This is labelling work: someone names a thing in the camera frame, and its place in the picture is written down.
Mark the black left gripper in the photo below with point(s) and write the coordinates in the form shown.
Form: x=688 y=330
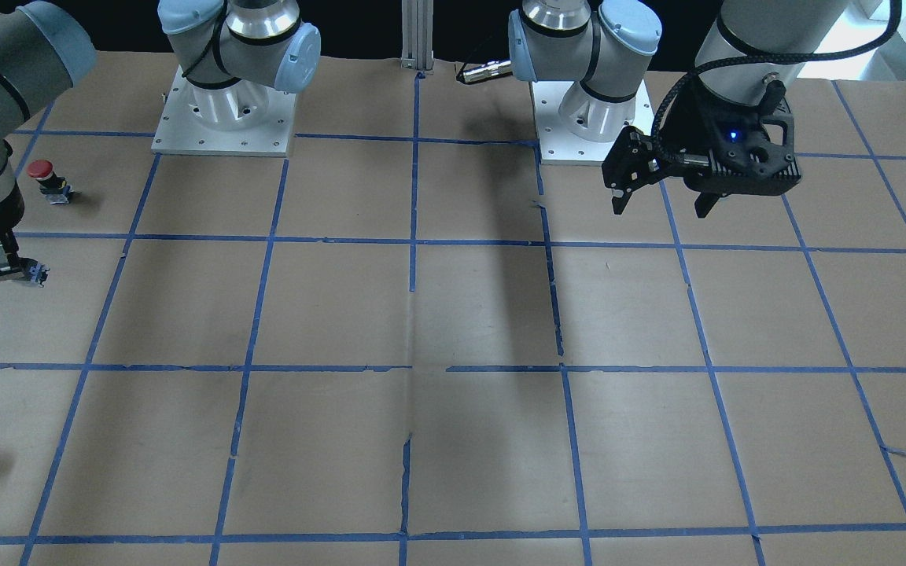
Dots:
x=694 y=126

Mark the yellow push button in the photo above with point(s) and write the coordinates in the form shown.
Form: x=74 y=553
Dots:
x=28 y=272

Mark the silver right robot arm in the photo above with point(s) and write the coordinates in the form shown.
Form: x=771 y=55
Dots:
x=241 y=66

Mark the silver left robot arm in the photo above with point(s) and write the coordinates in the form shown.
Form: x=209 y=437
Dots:
x=607 y=49

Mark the red push button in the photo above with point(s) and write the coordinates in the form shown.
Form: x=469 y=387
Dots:
x=55 y=189

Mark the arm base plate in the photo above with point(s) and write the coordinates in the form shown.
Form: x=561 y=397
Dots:
x=575 y=129
x=240 y=120

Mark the aluminium frame post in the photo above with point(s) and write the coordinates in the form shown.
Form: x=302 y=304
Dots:
x=416 y=28

